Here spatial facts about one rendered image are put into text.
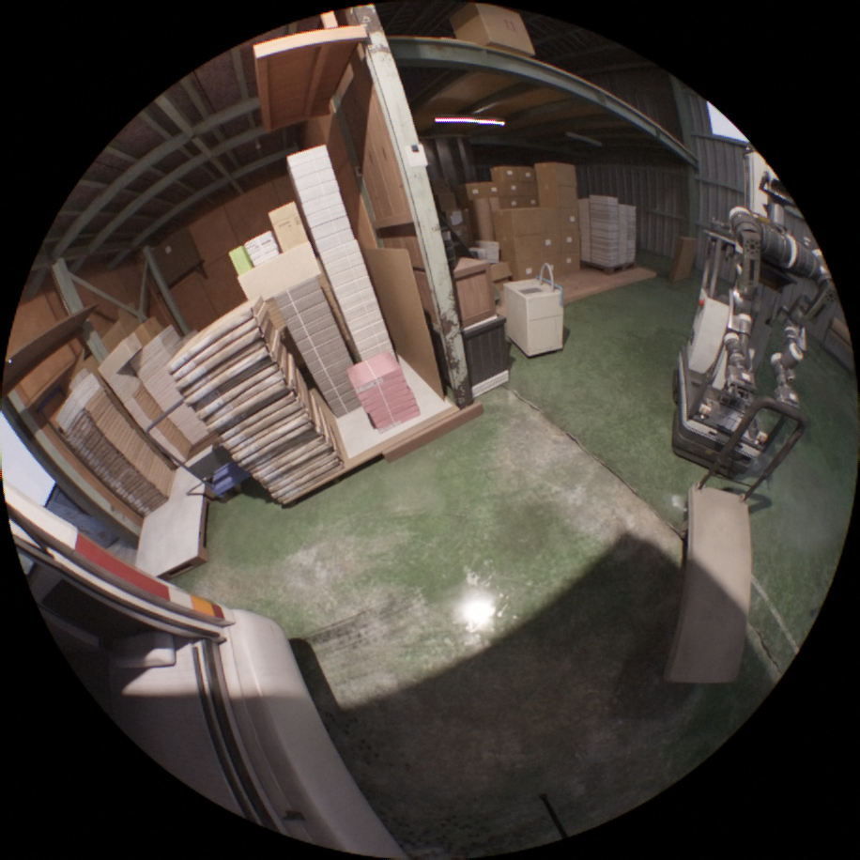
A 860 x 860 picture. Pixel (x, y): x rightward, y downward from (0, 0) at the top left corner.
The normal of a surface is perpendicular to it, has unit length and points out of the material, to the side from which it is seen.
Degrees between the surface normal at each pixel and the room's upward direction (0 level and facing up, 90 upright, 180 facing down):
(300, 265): 90
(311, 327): 90
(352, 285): 90
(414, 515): 0
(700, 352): 90
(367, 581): 0
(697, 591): 0
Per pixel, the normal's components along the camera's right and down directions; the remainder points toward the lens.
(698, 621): -0.21, -0.68
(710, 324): -0.60, 0.66
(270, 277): 0.45, 0.57
